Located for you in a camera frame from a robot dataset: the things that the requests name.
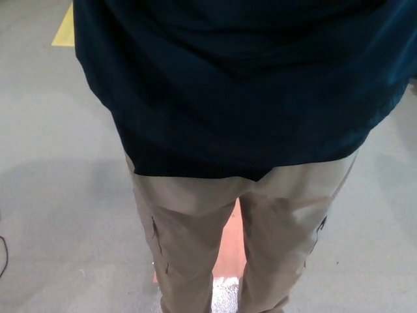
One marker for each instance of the yellow floor tape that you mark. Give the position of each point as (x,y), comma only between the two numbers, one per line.
(65,29)

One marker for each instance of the navy blue coat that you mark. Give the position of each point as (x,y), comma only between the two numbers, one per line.
(228,81)

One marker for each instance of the orange floor sheet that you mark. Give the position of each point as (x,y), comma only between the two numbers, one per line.
(232,247)

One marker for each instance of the beige person trousers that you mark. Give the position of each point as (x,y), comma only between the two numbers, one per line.
(182,228)

